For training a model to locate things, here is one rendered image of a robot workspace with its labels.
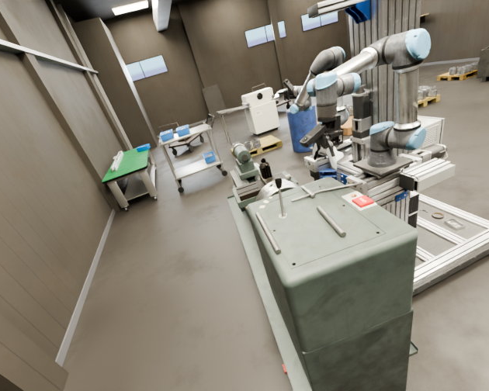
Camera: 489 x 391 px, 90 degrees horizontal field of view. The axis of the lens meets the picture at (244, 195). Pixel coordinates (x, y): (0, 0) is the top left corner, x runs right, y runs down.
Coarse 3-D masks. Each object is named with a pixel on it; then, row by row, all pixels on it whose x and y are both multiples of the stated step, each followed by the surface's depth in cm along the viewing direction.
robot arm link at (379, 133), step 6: (372, 126) 136; (378, 126) 131; (384, 126) 129; (390, 126) 129; (372, 132) 134; (378, 132) 131; (384, 132) 130; (372, 138) 136; (378, 138) 133; (384, 138) 130; (372, 144) 138; (378, 144) 135; (384, 144) 132; (378, 150) 136
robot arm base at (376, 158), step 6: (372, 150) 140; (384, 150) 135; (390, 150) 135; (372, 156) 141; (378, 156) 138; (384, 156) 136; (390, 156) 136; (372, 162) 141; (378, 162) 139; (384, 162) 137; (390, 162) 136
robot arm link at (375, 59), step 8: (384, 40) 108; (368, 48) 110; (376, 48) 109; (360, 56) 109; (368, 56) 109; (376, 56) 109; (344, 64) 106; (352, 64) 106; (360, 64) 107; (368, 64) 110; (376, 64) 113; (384, 64) 114; (336, 72) 104; (344, 72) 104; (352, 72) 106; (360, 72) 110; (312, 80) 105; (312, 88) 104; (312, 96) 109
